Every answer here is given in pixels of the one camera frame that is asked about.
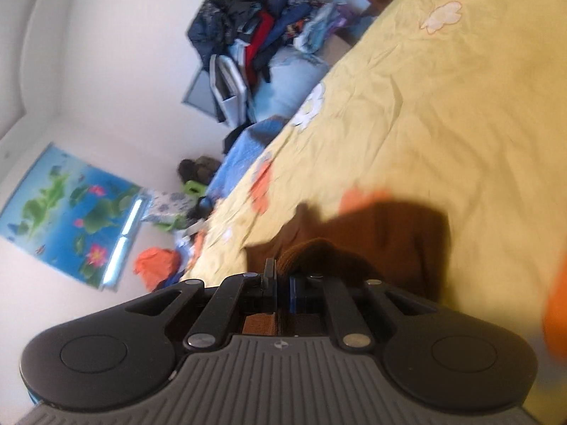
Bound lotus wall poster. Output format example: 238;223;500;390
0;142;148;292

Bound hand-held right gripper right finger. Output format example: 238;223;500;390
289;273;440;351

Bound dark bag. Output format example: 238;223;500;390
178;155;221;187

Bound floral pillow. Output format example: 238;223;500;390
141;188;196;232

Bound grey flat panel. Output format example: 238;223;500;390
183;67;219;119

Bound yellow flower print bedsheet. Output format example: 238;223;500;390
179;0;567;425

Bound brown knit sweater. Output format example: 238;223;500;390
241;200;453;338

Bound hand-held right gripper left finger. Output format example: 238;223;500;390
124;257;279;351

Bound light blue quilt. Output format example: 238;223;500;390
206;48;334;213

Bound pile of mixed clothes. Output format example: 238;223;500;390
187;0;370;125

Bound green plastic stool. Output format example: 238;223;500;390
183;179;210;198

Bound orange cloth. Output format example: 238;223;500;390
134;247;183;293

